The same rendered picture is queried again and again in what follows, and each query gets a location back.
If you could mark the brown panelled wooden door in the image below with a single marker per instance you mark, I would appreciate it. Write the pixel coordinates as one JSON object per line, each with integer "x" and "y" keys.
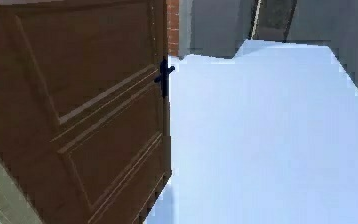
{"x": 87, "y": 110}

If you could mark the dark framed wall picture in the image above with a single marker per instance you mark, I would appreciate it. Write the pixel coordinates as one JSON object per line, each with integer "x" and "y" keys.
{"x": 274, "y": 18}

